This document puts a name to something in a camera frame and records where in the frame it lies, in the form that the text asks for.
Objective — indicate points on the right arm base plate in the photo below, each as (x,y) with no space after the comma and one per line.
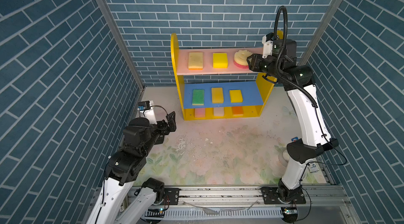
(268,196)

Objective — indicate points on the toothpaste box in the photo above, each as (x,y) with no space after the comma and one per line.
(313,167)

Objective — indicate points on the aluminium front rail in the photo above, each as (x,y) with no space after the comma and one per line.
(325,204)

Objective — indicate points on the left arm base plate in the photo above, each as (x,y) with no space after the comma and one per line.
(169,195)

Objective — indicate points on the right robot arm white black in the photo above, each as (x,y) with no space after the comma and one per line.
(315,138)

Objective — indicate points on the beige pale pink sponge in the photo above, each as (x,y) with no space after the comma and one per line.
(219,112)

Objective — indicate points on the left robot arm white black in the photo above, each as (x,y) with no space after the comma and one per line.
(124,166)

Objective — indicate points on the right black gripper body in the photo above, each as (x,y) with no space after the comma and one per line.
(265,65)

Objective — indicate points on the yellow sponge rectangle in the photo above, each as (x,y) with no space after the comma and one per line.
(217,96)

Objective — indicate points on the smiley face round sponge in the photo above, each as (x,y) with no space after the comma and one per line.
(240,59)

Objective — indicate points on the yellow shelf pink blue boards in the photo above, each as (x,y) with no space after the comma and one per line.
(211,83)

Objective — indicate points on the orange sponge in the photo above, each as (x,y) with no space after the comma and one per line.
(237,111)

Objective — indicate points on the green sponge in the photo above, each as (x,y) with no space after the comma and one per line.
(198,97)

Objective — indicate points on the bright yellow sponge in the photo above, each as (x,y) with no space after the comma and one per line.
(220,60)
(236,96)

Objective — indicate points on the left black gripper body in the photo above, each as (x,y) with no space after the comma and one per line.
(154,132)

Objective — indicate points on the pale yellow tan sponge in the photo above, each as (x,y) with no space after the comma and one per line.
(195,60)

